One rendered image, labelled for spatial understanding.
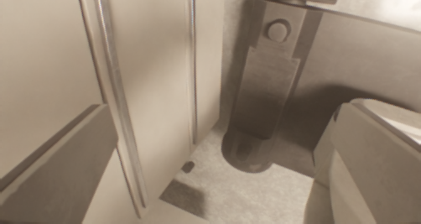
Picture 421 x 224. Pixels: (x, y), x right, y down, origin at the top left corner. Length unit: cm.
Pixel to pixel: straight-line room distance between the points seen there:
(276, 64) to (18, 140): 48
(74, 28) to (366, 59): 52
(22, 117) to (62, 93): 4
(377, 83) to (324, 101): 12
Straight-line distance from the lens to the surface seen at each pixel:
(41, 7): 21
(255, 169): 72
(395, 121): 45
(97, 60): 25
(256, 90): 56
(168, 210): 113
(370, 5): 71
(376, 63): 56
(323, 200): 43
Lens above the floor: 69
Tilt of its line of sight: 53 degrees down
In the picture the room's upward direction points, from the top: 137 degrees counter-clockwise
